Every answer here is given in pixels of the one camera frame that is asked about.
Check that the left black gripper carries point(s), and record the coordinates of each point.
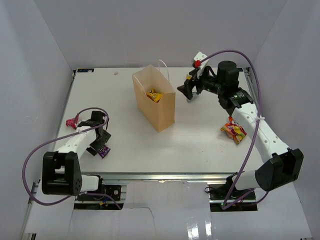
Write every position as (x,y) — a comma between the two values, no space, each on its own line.
(105,137)

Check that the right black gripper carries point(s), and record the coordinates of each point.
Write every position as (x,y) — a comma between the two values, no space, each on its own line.
(186,89)

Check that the purple M&M's packet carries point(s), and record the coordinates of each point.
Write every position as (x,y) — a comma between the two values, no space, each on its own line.
(103,151)

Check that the yellow snack bar wrapper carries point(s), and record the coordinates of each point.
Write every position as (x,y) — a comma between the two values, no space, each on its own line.
(154,95)

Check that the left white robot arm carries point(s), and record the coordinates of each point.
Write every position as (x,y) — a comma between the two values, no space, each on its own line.
(61,172)

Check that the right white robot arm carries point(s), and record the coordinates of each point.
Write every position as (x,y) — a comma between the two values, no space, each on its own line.
(281,164)

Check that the brown paper bag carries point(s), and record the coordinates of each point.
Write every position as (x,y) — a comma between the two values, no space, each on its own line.
(161,115)

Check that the orange fruit candy bag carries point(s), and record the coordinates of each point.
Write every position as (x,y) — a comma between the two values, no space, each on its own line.
(234,131)

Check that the silver crumpled wrapper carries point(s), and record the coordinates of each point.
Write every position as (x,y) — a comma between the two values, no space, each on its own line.
(191,97)

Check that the small magenta wrapper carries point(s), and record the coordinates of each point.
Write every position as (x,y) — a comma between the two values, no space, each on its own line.
(73,122)

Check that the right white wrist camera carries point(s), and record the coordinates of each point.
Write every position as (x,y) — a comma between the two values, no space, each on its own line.
(200,61)

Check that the aluminium front rail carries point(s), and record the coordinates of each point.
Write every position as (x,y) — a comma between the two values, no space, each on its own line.
(161,176)

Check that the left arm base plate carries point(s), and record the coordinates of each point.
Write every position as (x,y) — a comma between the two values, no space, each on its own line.
(106,197)

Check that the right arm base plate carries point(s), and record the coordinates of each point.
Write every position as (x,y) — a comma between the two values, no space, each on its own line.
(217,194)

